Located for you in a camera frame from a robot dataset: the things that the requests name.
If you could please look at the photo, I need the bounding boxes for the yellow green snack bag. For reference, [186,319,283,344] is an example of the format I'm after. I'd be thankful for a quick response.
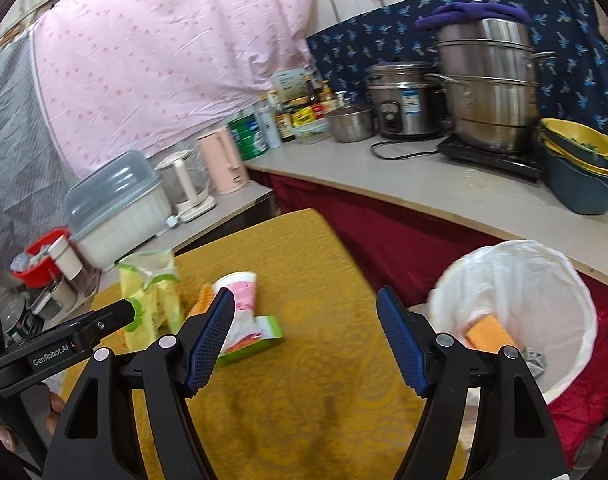
[118,250,184,352]

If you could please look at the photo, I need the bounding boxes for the pink white cup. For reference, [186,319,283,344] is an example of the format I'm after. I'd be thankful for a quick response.
[213,271,260,354]

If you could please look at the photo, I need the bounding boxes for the green white packet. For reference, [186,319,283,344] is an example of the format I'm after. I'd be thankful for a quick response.
[217,315,283,365]

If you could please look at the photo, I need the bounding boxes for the white lined trash bin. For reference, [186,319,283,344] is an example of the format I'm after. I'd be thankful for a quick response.
[426,240,598,403]

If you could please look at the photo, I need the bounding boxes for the red plastic basin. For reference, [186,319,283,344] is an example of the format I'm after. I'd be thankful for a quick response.
[11,226,71,289]

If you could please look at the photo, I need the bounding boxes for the yellow paisley tablecloth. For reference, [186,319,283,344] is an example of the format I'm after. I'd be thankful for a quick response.
[58,207,470,480]

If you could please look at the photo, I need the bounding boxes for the white dish rack box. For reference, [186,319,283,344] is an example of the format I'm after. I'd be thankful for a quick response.
[64,151,173,270]

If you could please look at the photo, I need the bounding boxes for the red counter skirt cloth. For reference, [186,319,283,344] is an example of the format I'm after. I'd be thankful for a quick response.
[251,170,608,478]

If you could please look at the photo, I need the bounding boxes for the white glass electric kettle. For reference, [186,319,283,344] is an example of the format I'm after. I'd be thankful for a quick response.
[155,148,216,223]

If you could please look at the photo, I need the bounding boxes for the black induction cooker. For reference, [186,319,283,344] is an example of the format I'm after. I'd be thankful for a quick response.
[436,134,544,182]

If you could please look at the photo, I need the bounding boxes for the pink electric kettle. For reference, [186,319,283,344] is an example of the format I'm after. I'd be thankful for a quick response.
[197,126,249,195]

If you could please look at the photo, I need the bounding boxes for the stacked teal yellow basins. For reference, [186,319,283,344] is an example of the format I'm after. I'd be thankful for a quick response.
[537,118,608,216]

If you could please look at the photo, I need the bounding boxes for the green tin can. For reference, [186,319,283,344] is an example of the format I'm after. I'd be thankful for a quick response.
[228,114,269,160]

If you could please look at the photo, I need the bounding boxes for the pink dotted sheet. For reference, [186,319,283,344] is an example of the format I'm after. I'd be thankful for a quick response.
[33,0,313,177]

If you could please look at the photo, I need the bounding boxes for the silver rice cooker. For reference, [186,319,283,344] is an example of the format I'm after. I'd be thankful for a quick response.
[366,61,447,141]

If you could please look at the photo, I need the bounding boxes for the small steel pot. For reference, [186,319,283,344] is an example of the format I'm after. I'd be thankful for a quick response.
[326,104,376,143]

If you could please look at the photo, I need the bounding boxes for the white bottle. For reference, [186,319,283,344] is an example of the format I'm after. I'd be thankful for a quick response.
[257,96,282,150]

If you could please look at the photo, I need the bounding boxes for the dark sauce bottle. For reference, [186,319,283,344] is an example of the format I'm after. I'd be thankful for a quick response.
[274,96,295,142]

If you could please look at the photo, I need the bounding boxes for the steel stacked steamer pot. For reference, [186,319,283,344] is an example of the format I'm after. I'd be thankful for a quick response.
[427,18,557,153]

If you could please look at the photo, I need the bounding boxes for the navy patterned cloth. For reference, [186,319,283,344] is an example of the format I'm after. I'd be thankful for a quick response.
[307,0,608,135]

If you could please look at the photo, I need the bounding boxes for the purple cloth on steamer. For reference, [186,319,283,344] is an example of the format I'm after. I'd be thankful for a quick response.
[415,2,532,30]

